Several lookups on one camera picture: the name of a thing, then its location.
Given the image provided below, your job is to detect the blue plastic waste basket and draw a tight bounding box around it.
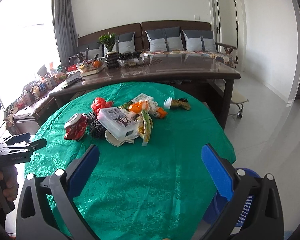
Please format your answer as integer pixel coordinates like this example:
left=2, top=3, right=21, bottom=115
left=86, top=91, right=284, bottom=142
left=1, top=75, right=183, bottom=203
left=203, top=167, right=262, bottom=228

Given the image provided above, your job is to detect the red snack bag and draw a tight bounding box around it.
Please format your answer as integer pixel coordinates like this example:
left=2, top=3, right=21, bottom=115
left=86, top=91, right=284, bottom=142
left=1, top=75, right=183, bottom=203
left=64, top=113, right=88, bottom=141

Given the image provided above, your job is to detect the red plastic bag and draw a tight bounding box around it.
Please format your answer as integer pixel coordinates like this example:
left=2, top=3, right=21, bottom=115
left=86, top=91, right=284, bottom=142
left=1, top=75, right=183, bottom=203
left=91, top=97, right=114, bottom=115

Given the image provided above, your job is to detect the orange white plastic wrapper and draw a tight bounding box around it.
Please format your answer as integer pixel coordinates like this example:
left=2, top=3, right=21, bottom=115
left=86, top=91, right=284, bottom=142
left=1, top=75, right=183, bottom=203
left=128, top=100, right=167, bottom=119

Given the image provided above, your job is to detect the yellow green snack wrapper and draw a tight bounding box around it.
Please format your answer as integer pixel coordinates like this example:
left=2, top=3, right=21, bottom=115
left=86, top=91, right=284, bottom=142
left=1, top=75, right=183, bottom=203
left=136, top=110, right=153, bottom=146

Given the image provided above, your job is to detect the person's left hand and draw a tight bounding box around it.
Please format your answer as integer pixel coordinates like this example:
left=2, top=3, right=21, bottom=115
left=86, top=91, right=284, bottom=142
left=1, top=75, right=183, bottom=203
left=0, top=166, right=19, bottom=208

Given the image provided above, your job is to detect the black pine cone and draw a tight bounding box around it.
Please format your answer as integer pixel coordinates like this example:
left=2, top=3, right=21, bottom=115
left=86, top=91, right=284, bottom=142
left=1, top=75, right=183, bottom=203
left=87, top=112, right=106, bottom=139

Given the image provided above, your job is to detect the black remote control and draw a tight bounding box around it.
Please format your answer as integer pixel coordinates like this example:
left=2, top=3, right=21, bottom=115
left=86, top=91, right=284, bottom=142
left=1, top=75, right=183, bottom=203
left=61, top=77, right=82, bottom=89

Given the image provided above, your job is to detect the green patterned tablecloth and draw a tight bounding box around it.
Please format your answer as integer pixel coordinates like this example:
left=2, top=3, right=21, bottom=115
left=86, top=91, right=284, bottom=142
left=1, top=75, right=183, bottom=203
left=25, top=82, right=236, bottom=239

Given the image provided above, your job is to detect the clear plastic lidded box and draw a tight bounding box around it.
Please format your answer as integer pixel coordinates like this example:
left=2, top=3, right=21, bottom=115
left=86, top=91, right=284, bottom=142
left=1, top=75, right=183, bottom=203
left=97, top=107, right=138, bottom=140

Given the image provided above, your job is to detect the orange fruit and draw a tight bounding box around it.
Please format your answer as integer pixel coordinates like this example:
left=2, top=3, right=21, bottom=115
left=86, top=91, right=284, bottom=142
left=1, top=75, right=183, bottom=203
left=93, top=60, right=102, bottom=68

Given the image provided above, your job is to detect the grey curtain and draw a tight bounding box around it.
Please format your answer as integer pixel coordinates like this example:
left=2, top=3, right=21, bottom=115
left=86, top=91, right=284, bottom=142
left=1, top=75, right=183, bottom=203
left=52, top=0, right=77, bottom=66

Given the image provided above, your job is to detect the beige rolling stool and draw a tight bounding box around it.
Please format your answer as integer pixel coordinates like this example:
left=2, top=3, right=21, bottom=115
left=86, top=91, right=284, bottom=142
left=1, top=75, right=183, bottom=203
left=228, top=88, right=249, bottom=119

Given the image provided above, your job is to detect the potted green plant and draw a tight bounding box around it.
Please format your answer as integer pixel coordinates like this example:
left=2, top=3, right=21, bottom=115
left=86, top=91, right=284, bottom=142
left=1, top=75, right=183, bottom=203
left=98, top=33, right=119, bottom=69

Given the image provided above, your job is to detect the left grey white pillow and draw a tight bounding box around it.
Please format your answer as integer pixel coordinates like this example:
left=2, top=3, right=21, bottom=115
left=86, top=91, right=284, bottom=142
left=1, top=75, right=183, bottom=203
left=114, top=31, right=136, bottom=54

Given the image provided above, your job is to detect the gold foil snack wrapper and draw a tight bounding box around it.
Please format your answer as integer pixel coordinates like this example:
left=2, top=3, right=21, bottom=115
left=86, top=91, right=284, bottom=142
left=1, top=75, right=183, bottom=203
left=164, top=98, right=191, bottom=111

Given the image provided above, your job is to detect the dark wooden long table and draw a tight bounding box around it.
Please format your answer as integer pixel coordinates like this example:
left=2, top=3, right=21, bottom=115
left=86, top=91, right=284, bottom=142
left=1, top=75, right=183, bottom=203
left=49, top=54, right=241, bottom=128

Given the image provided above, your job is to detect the brown sofa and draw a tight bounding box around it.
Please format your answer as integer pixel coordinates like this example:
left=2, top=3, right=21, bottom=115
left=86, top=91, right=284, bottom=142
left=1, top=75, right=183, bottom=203
left=78, top=20, right=238, bottom=67

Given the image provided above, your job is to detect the right grey white pillow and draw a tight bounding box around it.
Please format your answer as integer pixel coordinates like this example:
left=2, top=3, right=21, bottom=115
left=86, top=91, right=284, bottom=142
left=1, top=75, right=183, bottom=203
left=183, top=30, right=217, bottom=53

